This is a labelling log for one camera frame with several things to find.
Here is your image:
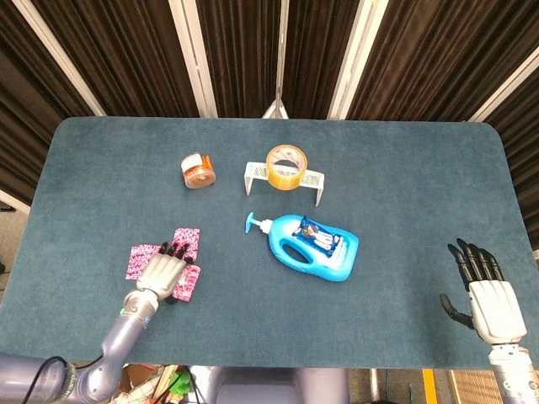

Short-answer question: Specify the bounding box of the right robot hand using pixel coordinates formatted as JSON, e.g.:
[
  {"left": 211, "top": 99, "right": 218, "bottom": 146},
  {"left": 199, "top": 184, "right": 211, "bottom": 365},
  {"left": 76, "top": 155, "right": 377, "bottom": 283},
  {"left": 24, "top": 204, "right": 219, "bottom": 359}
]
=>
[{"left": 439, "top": 237, "right": 528, "bottom": 347}]

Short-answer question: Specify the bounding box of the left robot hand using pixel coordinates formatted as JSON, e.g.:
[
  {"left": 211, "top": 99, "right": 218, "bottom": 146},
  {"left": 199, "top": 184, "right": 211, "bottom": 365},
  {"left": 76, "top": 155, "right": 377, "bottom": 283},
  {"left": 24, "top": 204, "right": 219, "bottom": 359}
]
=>
[{"left": 136, "top": 240, "right": 195, "bottom": 305}]

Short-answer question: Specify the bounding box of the clear jar of rubber bands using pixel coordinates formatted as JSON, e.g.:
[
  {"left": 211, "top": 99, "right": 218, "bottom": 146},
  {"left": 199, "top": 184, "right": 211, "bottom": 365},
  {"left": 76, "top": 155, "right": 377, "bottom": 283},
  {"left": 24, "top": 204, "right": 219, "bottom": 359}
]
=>
[{"left": 180, "top": 153, "right": 217, "bottom": 189}]

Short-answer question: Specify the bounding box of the cardboard box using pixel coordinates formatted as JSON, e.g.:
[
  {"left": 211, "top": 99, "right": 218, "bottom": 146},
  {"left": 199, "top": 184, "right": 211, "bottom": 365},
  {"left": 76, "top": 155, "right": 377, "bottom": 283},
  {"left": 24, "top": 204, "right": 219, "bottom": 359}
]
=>
[{"left": 120, "top": 364, "right": 169, "bottom": 404}]

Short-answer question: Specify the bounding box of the green plastic item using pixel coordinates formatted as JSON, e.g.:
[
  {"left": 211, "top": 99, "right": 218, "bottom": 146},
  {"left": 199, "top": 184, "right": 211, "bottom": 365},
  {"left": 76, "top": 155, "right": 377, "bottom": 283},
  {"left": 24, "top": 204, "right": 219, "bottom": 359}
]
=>
[{"left": 170, "top": 369, "right": 191, "bottom": 396}]

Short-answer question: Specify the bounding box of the white mesh desk shelf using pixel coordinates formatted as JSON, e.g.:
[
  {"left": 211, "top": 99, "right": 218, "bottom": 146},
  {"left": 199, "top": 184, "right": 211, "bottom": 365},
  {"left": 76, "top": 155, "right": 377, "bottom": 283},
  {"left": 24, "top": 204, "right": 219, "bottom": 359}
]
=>
[{"left": 243, "top": 161, "right": 326, "bottom": 207}]

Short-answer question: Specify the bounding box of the yellow packing tape roll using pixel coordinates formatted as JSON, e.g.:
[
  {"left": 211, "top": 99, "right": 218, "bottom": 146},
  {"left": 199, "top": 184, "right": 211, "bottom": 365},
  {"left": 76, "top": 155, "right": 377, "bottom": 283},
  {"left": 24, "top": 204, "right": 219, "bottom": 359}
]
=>
[{"left": 265, "top": 144, "right": 309, "bottom": 191}]

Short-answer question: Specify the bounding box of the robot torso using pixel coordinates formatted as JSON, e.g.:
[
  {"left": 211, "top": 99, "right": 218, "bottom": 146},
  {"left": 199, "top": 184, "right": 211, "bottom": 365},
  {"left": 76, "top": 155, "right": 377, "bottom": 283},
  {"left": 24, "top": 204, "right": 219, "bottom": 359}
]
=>
[{"left": 191, "top": 364, "right": 350, "bottom": 404}]

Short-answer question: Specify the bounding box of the blue pump detergent bottle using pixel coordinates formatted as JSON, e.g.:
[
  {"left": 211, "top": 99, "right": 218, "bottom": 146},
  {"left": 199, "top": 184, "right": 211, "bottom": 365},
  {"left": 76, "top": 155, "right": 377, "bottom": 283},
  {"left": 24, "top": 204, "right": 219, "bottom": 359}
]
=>
[{"left": 244, "top": 211, "right": 360, "bottom": 283}]

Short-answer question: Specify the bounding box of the blue felt table cover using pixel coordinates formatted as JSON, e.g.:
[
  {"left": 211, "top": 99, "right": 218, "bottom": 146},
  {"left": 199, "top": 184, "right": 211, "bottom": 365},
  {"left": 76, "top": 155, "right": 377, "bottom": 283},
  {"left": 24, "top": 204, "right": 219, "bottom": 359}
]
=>
[{"left": 0, "top": 116, "right": 539, "bottom": 370}]

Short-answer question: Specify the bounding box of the dark brown curtain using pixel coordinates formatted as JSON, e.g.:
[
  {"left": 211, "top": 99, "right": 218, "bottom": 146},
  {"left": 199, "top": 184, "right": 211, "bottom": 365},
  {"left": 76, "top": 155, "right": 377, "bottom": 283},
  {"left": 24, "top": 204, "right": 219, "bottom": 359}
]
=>
[{"left": 0, "top": 0, "right": 539, "bottom": 237}]

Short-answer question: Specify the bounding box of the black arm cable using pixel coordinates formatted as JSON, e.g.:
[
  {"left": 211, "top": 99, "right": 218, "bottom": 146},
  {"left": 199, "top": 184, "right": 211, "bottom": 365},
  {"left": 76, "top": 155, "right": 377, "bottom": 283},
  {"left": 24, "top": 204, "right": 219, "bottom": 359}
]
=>
[{"left": 33, "top": 355, "right": 106, "bottom": 392}]

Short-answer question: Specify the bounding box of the white frame bar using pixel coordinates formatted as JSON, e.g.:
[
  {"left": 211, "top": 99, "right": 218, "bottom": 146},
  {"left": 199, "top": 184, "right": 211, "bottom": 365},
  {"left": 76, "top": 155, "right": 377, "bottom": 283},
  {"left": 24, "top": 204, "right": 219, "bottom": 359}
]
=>
[{"left": 0, "top": 188, "right": 31, "bottom": 216}]

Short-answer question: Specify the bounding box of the thin white frame post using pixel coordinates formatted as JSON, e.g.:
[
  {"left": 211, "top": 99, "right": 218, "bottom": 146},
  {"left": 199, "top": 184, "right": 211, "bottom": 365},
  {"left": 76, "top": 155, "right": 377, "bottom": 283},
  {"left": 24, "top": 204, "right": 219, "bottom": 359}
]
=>
[{"left": 261, "top": 0, "right": 291, "bottom": 120}]

